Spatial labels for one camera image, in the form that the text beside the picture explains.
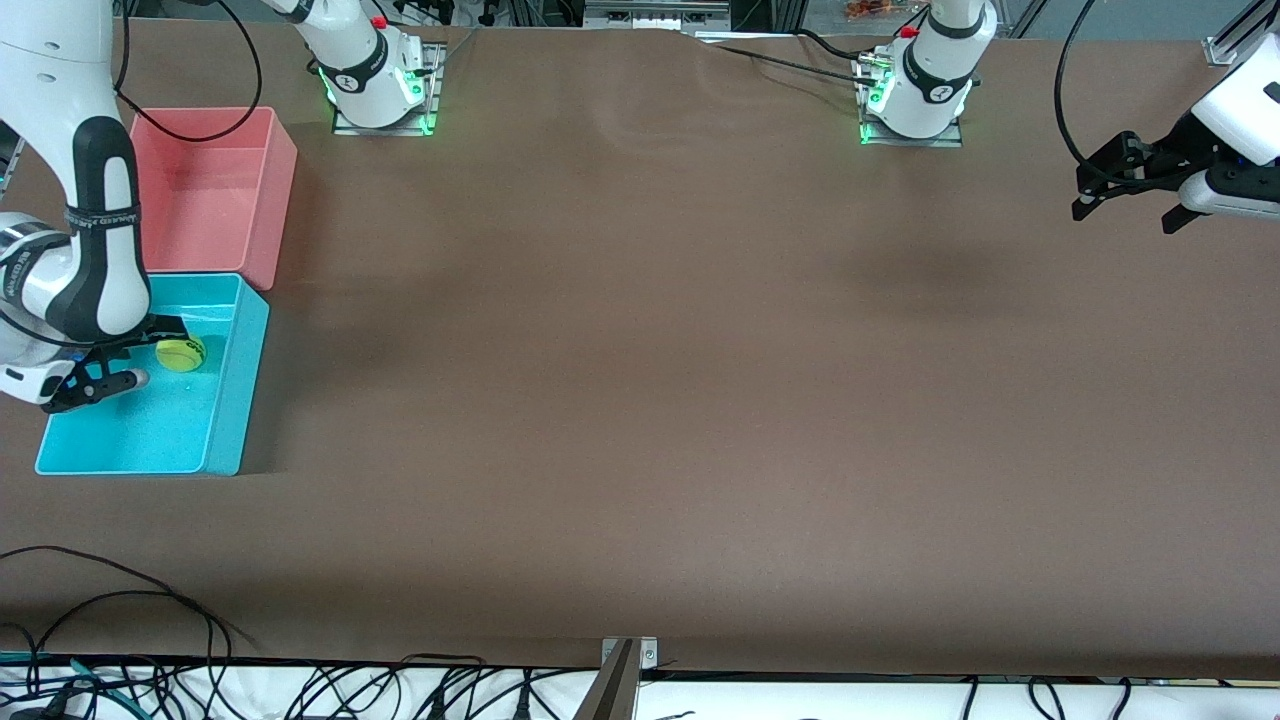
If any arched black cable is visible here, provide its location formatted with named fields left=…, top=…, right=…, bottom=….
left=400, top=654, right=487, bottom=720

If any yellow-green tennis ball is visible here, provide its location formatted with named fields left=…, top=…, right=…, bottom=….
left=156, top=337, right=207, bottom=374

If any short black base cable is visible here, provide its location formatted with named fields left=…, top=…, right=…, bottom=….
left=795, top=28, right=873, bottom=61

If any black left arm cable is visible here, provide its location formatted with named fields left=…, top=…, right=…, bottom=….
left=1053, top=0, right=1101, bottom=171

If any long black base cable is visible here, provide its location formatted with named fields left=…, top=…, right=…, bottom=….
left=714, top=44, right=883, bottom=89

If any teal cable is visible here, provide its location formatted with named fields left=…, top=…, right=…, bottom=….
left=0, top=650, right=136, bottom=706

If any aluminium frame profile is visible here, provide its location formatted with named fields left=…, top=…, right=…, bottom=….
left=1212, top=0, right=1280, bottom=53

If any looped black floor cable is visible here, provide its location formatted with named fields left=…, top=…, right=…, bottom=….
left=25, top=590, right=219, bottom=691

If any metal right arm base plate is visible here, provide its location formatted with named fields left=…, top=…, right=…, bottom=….
left=332, top=43, right=443, bottom=137

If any long black floor cable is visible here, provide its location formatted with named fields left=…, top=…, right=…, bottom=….
left=0, top=545, right=236, bottom=666

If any blue plastic bin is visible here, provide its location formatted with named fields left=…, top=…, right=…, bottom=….
left=35, top=272, right=271, bottom=477

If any grey metal bar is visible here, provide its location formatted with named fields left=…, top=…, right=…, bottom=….
left=572, top=640, right=639, bottom=720

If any small metal table bracket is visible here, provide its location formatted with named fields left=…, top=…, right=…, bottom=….
left=600, top=637, right=659, bottom=673

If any pink plastic bin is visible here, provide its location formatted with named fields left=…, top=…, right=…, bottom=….
left=130, top=106, right=299, bottom=292

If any grey metal box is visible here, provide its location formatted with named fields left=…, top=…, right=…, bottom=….
left=583, top=0, right=731, bottom=31

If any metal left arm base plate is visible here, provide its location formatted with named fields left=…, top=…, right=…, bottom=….
left=858, top=55, right=964, bottom=149

